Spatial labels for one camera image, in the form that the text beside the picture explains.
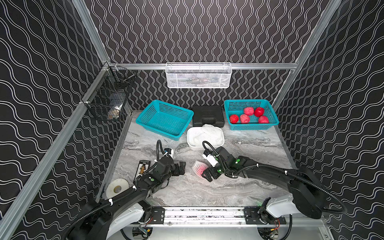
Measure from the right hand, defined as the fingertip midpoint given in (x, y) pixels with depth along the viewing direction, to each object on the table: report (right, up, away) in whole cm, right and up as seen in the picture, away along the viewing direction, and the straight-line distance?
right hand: (208, 169), depth 84 cm
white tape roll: (-51, -10, 0) cm, 52 cm away
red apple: (+29, +29, +25) cm, 49 cm away
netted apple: (-5, 0, -1) cm, 5 cm away
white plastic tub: (-10, +20, +19) cm, 29 cm away
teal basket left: (-30, +29, +30) cm, 51 cm away
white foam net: (+2, +20, +11) cm, 23 cm away
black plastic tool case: (+7, +33, +28) cm, 43 cm away
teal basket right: (+26, +40, +33) cm, 58 cm away
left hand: (-16, +4, 0) cm, 17 cm away
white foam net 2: (-8, +1, +1) cm, 9 cm away
